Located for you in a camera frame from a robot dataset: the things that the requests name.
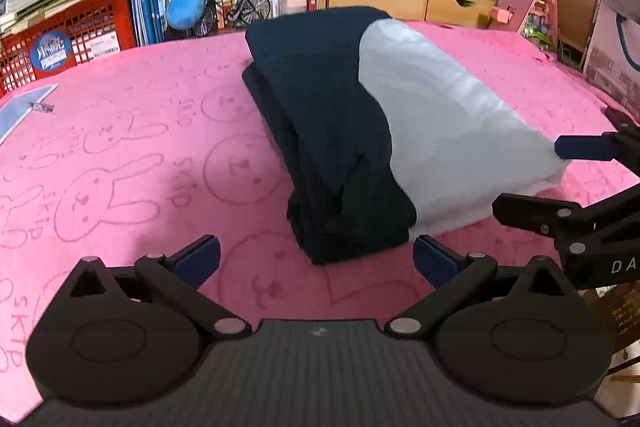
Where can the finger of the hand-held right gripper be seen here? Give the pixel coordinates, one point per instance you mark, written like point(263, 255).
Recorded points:
point(530, 212)
point(585, 148)

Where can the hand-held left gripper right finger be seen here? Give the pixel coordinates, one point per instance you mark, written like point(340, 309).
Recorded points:
point(435, 259)

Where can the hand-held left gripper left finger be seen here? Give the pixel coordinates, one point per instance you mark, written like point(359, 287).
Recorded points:
point(197, 259)

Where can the navy and white jacket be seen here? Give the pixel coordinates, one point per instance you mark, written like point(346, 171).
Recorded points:
point(325, 107)

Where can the brown printed box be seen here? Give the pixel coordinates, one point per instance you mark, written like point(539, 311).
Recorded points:
point(617, 322)

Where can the pink printed blanket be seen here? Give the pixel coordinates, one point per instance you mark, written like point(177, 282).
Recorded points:
point(150, 107)

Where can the small metal clip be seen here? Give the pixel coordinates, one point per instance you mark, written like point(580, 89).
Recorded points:
point(42, 107)

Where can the light blue paper card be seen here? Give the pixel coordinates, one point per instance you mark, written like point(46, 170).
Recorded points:
point(20, 112)

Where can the wooden drawer organizer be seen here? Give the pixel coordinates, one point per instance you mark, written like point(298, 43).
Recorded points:
point(400, 2)

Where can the blue plush ball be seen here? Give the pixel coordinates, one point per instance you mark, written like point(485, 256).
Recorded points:
point(185, 7)

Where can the large red plastic crate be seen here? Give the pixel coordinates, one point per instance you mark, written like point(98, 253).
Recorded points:
point(100, 22)

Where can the miniature bicycle model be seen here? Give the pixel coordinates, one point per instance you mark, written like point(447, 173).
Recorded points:
point(250, 7)

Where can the small pink block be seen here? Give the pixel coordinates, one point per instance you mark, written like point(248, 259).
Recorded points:
point(292, 2)

